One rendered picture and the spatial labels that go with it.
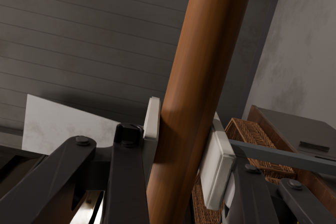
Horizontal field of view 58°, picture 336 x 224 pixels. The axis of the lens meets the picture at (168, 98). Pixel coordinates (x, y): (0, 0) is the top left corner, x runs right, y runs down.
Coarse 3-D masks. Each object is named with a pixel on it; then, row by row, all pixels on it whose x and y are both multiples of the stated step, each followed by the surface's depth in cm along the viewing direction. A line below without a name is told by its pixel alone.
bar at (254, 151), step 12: (240, 144) 105; (252, 144) 107; (252, 156) 105; (264, 156) 105; (276, 156) 105; (288, 156) 105; (300, 156) 107; (300, 168) 106; (312, 168) 106; (324, 168) 106
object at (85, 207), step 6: (90, 192) 145; (96, 192) 158; (90, 198) 145; (96, 198) 159; (84, 204) 134; (90, 204) 146; (78, 210) 125; (84, 210) 135; (90, 210) 146; (78, 216) 125; (84, 216) 135; (90, 216) 147; (72, 222) 117; (78, 222) 126; (84, 222) 136
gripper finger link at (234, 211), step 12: (240, 168) 13; (252, 168) 13; (240, 180) 12; (252, 180) 12; (264, 180) 13; (240, 192) 11; (252, 192) 11; (264, 192) 12; (240, 204) 11; (252, 204) 11; (264, 204) 11; (228, 216) 12; (240, 216) 10; (252, 216) 10; (264, 216) 10; (276, 216) 10
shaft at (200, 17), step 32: (192, 0) 15; (224, 0) 14; (192, 32) 15; (224, 32) 15; (192, 64) 15; (224, 64) 16; (192, 96) 16; (160, 128) 17; (192, 128) 16; (160, 160) 17; (192, 160) 17; (160, 192) 17
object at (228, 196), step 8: (232, 144) 17; (240, 152) 16; (240, 160) 15; (248, 160) 16; (232, 176) 14; (232, 184) 13; (272, 184) 14; (224, 192) 14; (232, 192) 13; (272, 192) 13; (224, 200) 14; (272, 200) 13; (280, 200) 12; (280, 208) 13; (288, 208) 12; (280, 216) 13; (288, 216) 12
